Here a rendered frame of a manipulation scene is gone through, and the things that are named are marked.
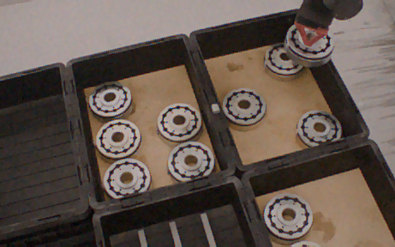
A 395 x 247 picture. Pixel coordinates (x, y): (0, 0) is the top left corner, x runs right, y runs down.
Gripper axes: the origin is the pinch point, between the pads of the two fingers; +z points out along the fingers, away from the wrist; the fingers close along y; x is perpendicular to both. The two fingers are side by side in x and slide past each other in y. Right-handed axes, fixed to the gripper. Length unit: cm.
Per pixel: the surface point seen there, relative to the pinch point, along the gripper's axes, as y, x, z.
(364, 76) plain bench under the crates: 25.2, -15.0, 34.2
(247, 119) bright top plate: -12.5, 7.4, 19.8
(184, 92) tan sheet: -9.5, 24.9, 23.5
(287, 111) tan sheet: -4.7, 0.0, 22.2
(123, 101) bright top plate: -20.0, 35.7, 21.0
